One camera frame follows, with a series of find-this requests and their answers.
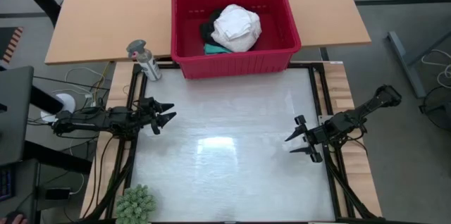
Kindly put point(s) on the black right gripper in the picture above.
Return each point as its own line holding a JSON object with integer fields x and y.
{"x": 317, "y": 135}

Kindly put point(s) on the small white cloth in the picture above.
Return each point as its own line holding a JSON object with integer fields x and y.
{"x": 234, "y": 23}

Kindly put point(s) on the spray bottle with grey trigger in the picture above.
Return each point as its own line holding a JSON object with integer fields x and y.
{"x": 146, "y": 61}

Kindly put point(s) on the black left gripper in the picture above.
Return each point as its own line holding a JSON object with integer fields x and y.
{"x": 146, "y": 115}

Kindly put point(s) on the orange black striped mat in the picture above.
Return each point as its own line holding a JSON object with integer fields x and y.
{"x": 12, "y": 44}

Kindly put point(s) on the black garment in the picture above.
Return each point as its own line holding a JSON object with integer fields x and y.
{"x": 208, "y": 30}

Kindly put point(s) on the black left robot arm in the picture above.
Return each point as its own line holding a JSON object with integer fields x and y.
{"x": 91, "y": 120}

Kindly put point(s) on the white round base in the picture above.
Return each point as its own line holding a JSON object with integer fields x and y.
{"x": 67, "y": 104}

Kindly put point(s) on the small black floor box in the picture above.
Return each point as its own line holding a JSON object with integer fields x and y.
{"x": 58, "y": 193}

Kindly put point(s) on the person's hand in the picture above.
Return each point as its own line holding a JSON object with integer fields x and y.
{"x": 15, "y": 220}

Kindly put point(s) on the grey desk leg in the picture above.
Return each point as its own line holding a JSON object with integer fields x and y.
{"x": 405, "y": 62}

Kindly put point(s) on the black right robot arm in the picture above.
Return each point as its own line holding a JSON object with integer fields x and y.
{"x": 359, "y": 113}

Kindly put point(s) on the light wooden desk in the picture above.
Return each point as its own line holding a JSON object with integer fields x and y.
{"x": 112, "y": 12}

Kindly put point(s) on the red plastic laundry basket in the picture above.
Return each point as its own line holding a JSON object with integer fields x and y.
{"x": 183, "y": 23}

